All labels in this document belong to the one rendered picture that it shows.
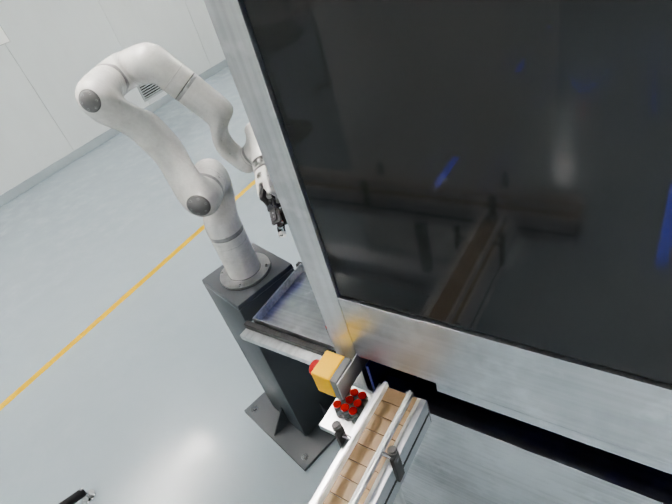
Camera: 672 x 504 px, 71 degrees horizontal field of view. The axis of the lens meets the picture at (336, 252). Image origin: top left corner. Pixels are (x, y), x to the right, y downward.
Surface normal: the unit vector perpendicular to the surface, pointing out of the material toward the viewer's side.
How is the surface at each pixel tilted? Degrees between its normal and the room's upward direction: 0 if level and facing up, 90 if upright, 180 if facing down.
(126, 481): 0
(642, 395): 90
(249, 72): 90
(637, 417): 90
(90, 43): 90
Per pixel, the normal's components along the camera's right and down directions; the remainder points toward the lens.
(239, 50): -0.51, 0.63
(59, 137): 0.83, 0.18
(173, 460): -0.24, -0.76
